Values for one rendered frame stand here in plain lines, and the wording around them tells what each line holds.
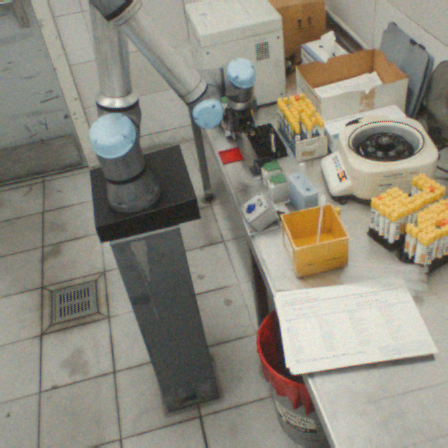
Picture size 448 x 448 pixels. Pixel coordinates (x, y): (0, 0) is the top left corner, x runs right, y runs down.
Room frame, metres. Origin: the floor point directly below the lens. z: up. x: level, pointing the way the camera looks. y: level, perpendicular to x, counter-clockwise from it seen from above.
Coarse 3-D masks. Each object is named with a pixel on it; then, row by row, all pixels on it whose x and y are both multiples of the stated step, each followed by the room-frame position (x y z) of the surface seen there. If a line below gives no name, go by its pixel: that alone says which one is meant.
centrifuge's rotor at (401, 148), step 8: (376, 136) 1.34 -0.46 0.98; (384, 136) 1.32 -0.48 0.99; (392, 136) 1.32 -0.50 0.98; (400, 136) 1.32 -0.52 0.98; (360, 144) 1.33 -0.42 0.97; (368, 144) 1.31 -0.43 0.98; (376, 144) 1.31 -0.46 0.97; (384, 144) 1.27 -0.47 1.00; (392, 144) 1.28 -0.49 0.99; (400, 144) 1.29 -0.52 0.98; (408, 144) 1.27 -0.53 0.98; (360, 152) 1.29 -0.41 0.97; (368, 152) 1.27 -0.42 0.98; (376, 152) 1.27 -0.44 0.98; (384, 152) 1.26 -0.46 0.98; (392, 152) 1.25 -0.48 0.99; (400, 152) 1.25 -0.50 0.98; (408, 152) 1.25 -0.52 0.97; (384, 160) 1.23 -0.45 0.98
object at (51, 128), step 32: (0, 0) 2.93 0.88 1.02; (32, 0) 2.95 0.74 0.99; (0, 32) 2.92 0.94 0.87; (32, 32) 2.94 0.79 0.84; (0, 64) 2.91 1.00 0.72; (32, 64) 2.93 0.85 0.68; (64, 64) 2.95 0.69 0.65; (0, 96) 2.91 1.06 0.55; (32, 96) 2.93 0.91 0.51; (64, 96) 2.95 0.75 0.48; (0, 128) 2.90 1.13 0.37; (32, 128) 2.92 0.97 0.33; (64, 128) 2.94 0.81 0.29; (0, 160) 2.89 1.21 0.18; (32, 160) 2.91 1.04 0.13; (64, 160) 2.93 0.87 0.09; (96, 160) 2.95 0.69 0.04
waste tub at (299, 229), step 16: (288, 224) 1.08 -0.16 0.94; (304, 224) 1.08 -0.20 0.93; (336, 224) 1.04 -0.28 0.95; (288, 240) 1.01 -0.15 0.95; (304, 240) 1.07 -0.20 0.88; (320, 240) 1.06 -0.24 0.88; (336, 240) 0.96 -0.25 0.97; (304, 256) 0.95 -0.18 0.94; (320, 256) 0.95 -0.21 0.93; (336, 256) 0.96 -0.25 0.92; (304, 272) 0.95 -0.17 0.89; (320, 272) 0.95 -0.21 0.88
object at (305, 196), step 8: (288, 176) 1.23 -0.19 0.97; (296, 176) 1.22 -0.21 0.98; (304, 176) 1.22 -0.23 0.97; (296, 184) 1.19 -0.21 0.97; (304, 184) 1.18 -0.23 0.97; (296, 192) 1.18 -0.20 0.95; (304, 192) 1.15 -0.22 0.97; (312, 192) 1.15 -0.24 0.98; (296, 200) 1.18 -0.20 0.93; (304, 200) 1.14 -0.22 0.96; (312, 200) 1.14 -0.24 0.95; (288, 208) 1.21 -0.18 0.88; (296, 208) 1.19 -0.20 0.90; (304, 208) 1.14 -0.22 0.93
